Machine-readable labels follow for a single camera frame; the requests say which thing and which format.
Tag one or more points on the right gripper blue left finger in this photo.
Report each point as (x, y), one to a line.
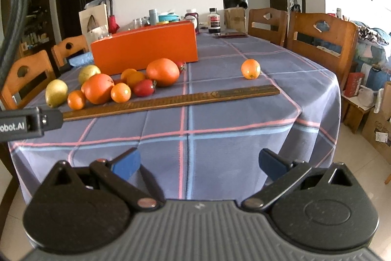
(126, 164)

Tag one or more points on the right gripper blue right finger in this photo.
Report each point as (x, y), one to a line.
(273, 165)

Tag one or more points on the yellow-green lemon front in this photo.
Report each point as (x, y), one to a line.
(56, 93)

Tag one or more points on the yellow-green lemon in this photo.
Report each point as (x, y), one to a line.
(56, 93)
(87, 72)

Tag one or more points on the small orange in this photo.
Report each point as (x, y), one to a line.
(76, 100)
(132, 77)
(120, 93)

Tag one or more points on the small red tomato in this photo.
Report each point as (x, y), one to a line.
(144, 88)

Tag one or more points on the large orange fruit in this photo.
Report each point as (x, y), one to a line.
(97, 89)

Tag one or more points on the yellow-green lemon back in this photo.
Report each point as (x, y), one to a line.
(87, 72)

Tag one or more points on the lone orange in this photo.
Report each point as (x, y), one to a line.
(251, 69)

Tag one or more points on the large red-orange tomato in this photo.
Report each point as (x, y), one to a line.
(163, 71)

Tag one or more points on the orange storage box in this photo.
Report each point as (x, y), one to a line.
(137, 48)

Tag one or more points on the wooden chair near left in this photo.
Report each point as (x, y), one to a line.
(22, 73)

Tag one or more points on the wooden chair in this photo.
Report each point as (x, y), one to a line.
(324, 39)
(268, 24)
(22, 73)
(67, 48)

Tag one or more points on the long wooden ruler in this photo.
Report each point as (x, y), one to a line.
(172, 102)

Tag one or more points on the checked blue tablecloth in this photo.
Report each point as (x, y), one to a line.
(206, 151)

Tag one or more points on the dark wooden shelf cabinet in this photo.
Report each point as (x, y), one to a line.
(38, 33)

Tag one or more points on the white paper gift bag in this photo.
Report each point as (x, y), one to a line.
(94, 22)

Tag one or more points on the smartphone in brown case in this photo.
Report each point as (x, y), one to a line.
(231, 35)

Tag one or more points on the wooden chair near right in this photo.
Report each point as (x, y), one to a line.
(324, 39)

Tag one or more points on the red folded umbrella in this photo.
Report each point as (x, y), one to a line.
(113, 26)

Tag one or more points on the wooden chair far right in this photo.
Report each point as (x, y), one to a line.
(268, 24)

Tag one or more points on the blue grey tumbler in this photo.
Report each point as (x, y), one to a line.
(153, 17)

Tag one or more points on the dark glass bottle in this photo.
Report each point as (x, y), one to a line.
(214, 21)

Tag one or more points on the teal bowl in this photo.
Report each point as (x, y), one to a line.
(169, 17)

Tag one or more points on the red mouthwash bottle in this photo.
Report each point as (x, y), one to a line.
(193, 16)

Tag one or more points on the cardboard box by wall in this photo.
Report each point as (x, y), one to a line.
(235, 19)

